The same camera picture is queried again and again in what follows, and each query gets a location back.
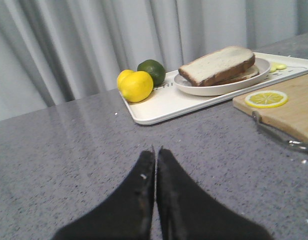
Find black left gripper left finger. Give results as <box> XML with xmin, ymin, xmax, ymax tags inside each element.
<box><xmin>53</xmin><ymin>150</ymin><xmax>155</xmax><ymax>240</ymax></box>

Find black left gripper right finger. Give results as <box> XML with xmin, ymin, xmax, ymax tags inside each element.
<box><xmin>156</xmin><ymin>148</ymin><xmax>272</xmax><ymax>240</ymax></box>

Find bread slice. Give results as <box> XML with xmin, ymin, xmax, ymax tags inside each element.
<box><xmin>178</xmin><ymin>46</ymin><xmax>255</xmax><ymax>87</ymax></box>
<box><xmin>214</xmin><ymin>65</ymin><xmax>259</xmax><ymax>86</ymax></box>

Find white round plate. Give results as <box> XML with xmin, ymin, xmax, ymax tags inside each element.
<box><xmin>174</xmin><ymin>58</ymin><xmax>270</xmax><ymax>97</ymax></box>

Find white bear-print tray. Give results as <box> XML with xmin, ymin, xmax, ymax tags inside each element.
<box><xmin>124</xmin><ymin>53</ymin><xmax>308</xmax><ymax>125</ymax></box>

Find yellow lemon front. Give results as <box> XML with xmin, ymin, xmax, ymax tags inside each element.
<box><xmin>119</xmin><ymin>71</ymin><xmax>154</xmax><ymax>103</ymax></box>

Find yellow lemon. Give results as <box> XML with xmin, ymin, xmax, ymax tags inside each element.
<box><xmin>119</xmin><ymin>71</ymin><xmax>154</xmax><ymax>103</ymax></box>
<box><xmin>117</xmin><ymin>69</ymin><xmax>134</xmax><ymax>88</ymax></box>

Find lemon slice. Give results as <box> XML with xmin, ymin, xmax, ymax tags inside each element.
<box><xmin>244</xmin><ymin>90</ymin><xmax>288</xmax><ymax>109</ymax></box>

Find yellow lemon rear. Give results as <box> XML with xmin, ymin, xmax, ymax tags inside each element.
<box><xmin>117</xmin><ymin>69</ymin><xmax>134</xmax><ymax>88</ymax></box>

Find green lime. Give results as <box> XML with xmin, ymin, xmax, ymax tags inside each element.
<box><xmin>137</xmin><ymin>59</ymin><xmax>166</xmax><ymax>87</ymax></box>

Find yellow plastic fork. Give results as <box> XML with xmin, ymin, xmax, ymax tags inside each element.
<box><xmin>270</xmin><ymin>62</ymin><xmax>287</xmax><ymax>70</ymax></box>

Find metal cutting board handle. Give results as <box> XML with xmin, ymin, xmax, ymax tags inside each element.
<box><xmin>252</xmin><ymin>111</ymin><xmax>308</xmax><ymax>154</ymax></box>

